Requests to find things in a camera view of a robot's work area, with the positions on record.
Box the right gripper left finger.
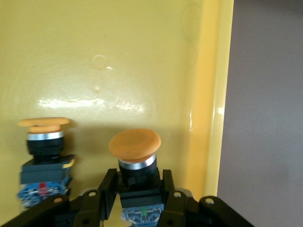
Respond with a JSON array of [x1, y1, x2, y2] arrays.
[[0, 168, 123, 227]]

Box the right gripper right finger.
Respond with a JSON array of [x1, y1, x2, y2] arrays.
[[158, 169, 254, 227]]

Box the yellow mushroom push button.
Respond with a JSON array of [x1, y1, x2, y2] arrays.
[[17, 117, 77, 209], [108, 129, 164, 227]]

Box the yellow plastic tray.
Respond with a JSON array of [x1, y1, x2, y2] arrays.
[[0, 0, 235, 204]]

